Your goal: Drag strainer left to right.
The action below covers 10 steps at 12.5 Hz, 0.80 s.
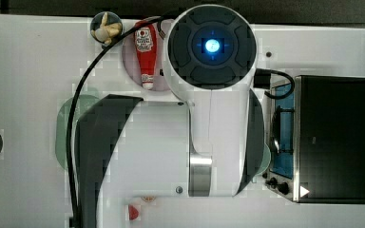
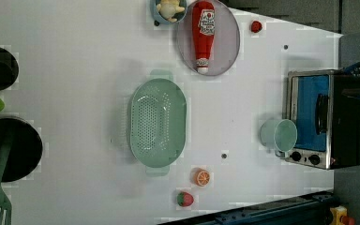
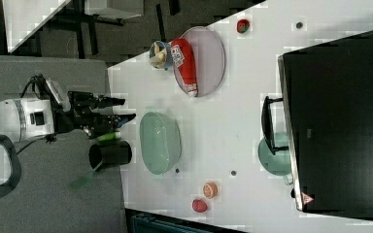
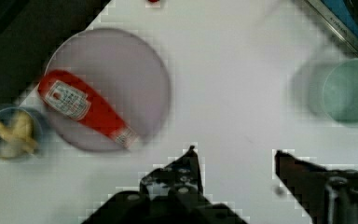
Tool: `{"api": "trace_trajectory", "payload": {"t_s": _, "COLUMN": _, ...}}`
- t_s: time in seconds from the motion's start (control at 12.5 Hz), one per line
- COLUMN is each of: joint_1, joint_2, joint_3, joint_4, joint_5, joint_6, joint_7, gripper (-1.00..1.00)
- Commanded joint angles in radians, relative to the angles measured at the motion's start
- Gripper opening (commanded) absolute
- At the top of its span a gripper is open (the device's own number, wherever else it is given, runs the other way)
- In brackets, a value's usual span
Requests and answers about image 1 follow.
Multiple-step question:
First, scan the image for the grey round plate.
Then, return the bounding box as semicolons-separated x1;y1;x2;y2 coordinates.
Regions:
123;23;169;92

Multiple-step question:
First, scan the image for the green mug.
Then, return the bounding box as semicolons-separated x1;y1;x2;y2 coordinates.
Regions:
257;144;271;175

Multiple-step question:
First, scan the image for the black toaster oven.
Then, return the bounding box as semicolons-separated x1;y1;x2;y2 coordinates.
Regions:
262;75;365;204

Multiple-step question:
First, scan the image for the red tomato toy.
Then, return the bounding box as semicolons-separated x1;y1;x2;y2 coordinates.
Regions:
128;204;140;221

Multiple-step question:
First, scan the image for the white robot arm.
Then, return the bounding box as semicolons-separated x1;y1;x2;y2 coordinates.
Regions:
74;5;263;228

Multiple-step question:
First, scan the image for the orange slice toy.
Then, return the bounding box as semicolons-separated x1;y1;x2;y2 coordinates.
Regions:
142;196;156;202

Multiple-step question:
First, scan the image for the beige plush toy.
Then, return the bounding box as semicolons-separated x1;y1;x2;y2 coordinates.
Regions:
90;12;123;45

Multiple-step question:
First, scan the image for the red ketchup bottle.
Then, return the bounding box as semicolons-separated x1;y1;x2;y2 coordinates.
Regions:
134;25;157;90

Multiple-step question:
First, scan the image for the blue bowl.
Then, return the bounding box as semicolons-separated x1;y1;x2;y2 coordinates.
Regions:
90;11;124;47

